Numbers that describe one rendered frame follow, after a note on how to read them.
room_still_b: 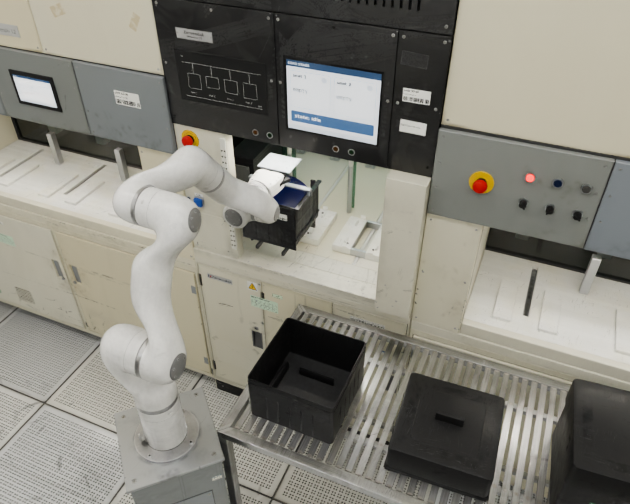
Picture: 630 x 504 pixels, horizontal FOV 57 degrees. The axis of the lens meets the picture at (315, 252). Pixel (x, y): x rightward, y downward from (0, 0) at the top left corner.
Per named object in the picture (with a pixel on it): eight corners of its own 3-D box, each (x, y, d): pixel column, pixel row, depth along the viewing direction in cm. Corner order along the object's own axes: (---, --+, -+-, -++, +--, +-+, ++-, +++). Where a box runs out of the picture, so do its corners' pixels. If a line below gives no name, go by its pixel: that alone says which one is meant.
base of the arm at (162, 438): (140, 473, 165) (126, 435, 153) (130, 420, 179) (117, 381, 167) (205, 450, 170) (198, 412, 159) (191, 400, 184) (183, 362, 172)
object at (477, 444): (382, 468, 166) (386, 442, 158) (406, 389, 187) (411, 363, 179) (487, 503, 158) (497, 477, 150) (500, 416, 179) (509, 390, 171)
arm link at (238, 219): (266, 188, 182) (241, 182, 185) (246, 210, 173) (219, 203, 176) (268, 210, 188) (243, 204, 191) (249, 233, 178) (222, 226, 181)
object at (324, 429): (288, 351, 200) (287, 316, 189) (364, 377, 191) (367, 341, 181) (249, 413, 180) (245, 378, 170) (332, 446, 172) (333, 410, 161)
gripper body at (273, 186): (243, 198, 192) (259, 182, 200) (271, 205, 189) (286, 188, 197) (242, 179, 187) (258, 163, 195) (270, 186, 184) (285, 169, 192)
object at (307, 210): (239, 244, 215) (232, 169, 195) (265, 215, 229) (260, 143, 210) (300, 260, 207) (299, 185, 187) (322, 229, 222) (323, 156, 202)
